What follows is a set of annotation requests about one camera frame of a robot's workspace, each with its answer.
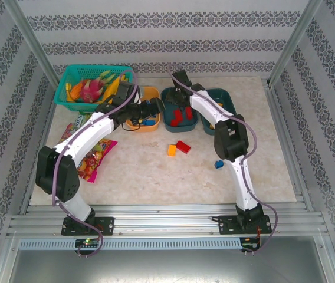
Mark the red two-by-two lego brick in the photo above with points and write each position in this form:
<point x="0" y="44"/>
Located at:
<point x="188" y="113"/>

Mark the red two-by-four lego brick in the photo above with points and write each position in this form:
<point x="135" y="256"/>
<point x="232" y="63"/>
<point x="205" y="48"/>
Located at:
<point x="175" y="119"/>
<point x="183" y="146"/>

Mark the yellow lego brick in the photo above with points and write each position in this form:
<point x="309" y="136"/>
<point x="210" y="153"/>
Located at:
<point x="219" y="104"/>

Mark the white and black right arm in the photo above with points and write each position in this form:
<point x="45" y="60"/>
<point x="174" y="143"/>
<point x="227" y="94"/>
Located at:
<point x="206" y="109"/>

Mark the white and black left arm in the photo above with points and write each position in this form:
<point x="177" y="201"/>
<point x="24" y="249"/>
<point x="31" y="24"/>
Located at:
<point x="82" y="135"/>

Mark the yellow plastic tub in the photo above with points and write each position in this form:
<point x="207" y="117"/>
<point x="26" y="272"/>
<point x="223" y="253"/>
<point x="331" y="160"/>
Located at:
<point x="147" y="128"/>

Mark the dark teal plastic tub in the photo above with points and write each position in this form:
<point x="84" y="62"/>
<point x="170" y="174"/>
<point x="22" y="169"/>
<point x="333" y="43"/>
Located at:
<point x="225" y="96"/>
<point x="182" y="128"/>

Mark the yellow toy fruit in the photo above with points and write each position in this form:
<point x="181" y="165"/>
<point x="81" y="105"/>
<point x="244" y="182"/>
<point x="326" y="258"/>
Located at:
<point x="112" y="87"/>

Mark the orange-yellow lego brick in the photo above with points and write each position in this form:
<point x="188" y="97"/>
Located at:
<point x="172" y="150"/>

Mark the pink toy dragon fruit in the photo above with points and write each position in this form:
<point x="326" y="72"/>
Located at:
<point x="89" y="92"/>

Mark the green snack bag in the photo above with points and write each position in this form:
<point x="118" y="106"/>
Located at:
<point x="80" y="120"/>

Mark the colourful fruit candy bag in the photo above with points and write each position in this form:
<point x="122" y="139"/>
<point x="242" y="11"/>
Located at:
<point x="96" y="160"/>

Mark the orange toy fruit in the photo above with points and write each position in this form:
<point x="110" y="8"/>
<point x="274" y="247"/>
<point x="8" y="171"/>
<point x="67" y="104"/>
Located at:
<point x="74" y="91"/>

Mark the green mesh plastic basket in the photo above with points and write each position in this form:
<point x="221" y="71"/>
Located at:
<point x="79" y="72"/>

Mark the pink snack bag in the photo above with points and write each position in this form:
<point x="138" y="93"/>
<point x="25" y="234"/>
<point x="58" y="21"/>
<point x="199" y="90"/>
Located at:
<point x="67" y="132"/>

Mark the small blue lego brick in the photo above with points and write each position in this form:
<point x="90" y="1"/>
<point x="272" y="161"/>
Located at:
<point x="218" y="164"/>

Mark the small circuit board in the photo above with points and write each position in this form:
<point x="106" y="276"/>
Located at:
<point x="86" y="242"/>
<point x="250" y="245"/>

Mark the grey metal sheet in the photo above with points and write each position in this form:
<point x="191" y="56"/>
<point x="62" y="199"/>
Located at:
<point x="167" y="266"/>

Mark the aluminium front rail bed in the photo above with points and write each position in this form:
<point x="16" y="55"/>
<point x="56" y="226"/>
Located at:
<point x="167" y="219"/>

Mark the aluminium frame side rail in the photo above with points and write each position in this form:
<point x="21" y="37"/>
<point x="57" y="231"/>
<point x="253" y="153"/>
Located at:
<point x="288" y="147"/>

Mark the aluminium frame post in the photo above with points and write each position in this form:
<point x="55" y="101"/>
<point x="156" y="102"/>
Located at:
<point x="34" y="41"/>
<point x="297" y="38"/>

